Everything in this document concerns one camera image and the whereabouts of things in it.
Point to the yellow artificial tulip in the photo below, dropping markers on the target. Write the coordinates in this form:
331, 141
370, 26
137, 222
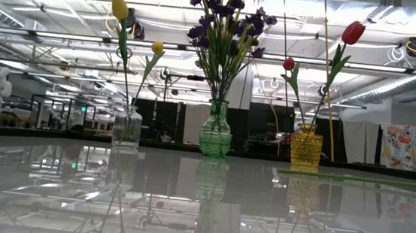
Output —
120, 7
157, 46

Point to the long ceiling light bar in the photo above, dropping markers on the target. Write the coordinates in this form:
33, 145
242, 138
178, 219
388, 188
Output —
67, 36

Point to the yellow glass vase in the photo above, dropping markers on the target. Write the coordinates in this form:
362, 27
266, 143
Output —
305, 147

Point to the black partition panel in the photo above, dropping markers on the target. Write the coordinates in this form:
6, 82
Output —
162, 120
264, 121

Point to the white pillar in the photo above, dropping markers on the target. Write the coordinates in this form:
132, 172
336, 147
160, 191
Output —
246, 93

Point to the green glass vase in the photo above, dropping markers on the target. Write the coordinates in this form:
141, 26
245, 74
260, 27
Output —
214, 136

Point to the clear ribbed glass vase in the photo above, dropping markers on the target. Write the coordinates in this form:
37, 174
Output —
128, 126

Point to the floral print cloth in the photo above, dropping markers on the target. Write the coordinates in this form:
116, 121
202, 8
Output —
400, 144

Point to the black metal frame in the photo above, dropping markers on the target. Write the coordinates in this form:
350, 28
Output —
195, 77

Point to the white hanging cloth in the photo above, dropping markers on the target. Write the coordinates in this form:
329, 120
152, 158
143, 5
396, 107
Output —
358, 141

